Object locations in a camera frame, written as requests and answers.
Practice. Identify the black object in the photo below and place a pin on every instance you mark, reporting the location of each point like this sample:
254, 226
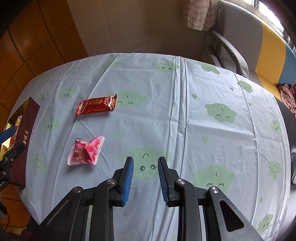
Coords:
293, 166

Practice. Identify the pink snack packet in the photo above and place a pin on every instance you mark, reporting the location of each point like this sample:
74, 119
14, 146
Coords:
85, 150

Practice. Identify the light blue printed tablecloth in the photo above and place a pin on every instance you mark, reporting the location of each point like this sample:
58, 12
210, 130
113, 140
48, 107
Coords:
185, 115

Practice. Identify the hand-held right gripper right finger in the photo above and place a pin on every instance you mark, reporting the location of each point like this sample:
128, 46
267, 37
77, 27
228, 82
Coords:
163, 180

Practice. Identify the grey yellow blue sofa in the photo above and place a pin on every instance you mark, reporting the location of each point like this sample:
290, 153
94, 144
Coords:
242, 27

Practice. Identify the gold-lined dark red box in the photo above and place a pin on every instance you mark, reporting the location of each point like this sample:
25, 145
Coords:
25, 129

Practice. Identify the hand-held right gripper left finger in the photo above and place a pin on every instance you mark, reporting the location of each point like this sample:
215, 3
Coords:
128, 180

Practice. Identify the red snack packet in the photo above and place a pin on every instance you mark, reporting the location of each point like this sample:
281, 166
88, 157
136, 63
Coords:
97, 104

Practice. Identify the checked curtain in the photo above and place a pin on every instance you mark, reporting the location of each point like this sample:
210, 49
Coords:
196, 14

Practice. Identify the pink clothing on sofa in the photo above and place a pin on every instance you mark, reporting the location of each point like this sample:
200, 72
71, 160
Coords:
289, 97

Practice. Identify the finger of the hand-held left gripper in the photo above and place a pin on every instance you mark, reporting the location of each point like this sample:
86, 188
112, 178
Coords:
13, 151
7, 135

